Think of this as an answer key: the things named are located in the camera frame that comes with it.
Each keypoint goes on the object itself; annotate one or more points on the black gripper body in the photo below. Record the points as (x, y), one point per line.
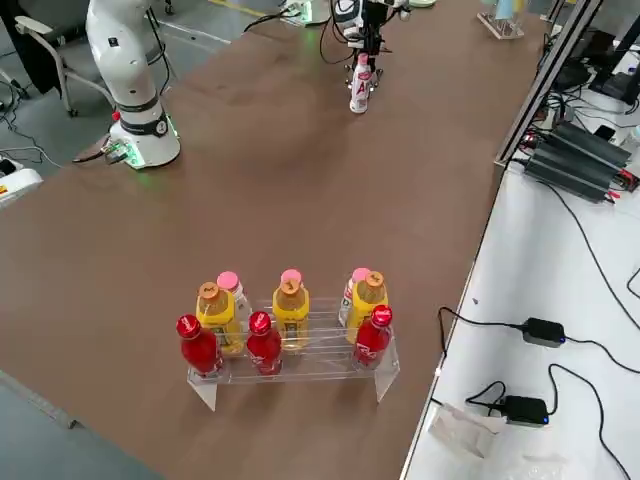
(372, 30)

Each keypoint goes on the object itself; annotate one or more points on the pink bottle cap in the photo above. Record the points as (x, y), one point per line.
(363, 60)

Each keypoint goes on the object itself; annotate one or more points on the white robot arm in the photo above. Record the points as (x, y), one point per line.
(347, 12)
(130, 90)

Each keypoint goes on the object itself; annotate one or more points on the yellow tea bottle orange cap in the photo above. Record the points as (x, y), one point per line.
(371, 300)
(290, 312)
(215, 312)

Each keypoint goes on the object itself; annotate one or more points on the red cola bottle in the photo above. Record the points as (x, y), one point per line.
(263, 347)
(199, 350)
(372, 342)

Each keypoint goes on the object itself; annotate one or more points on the pale green plate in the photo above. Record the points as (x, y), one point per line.
(422, 2)

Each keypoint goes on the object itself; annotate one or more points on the pale blue cup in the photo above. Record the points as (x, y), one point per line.
(505, 7)

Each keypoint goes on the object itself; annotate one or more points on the black power supply box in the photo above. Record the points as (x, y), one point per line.
(565, 175)
(590, 147)

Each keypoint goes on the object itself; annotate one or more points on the black computer monitor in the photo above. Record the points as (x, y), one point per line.
(617, 80)

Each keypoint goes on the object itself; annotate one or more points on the black power adapter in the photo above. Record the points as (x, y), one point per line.
(543, 332)
(525, 410)

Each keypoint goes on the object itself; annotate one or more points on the clear acrylic stepped shelf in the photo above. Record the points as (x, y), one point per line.
(300, 372)

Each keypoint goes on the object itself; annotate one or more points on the grey office chair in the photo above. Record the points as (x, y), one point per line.
(45, 55)

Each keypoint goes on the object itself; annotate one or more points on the white box with warning label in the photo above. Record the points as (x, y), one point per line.
(15, 182)

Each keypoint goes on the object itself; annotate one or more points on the aluminium frame post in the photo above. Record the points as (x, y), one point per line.
(540, 75)

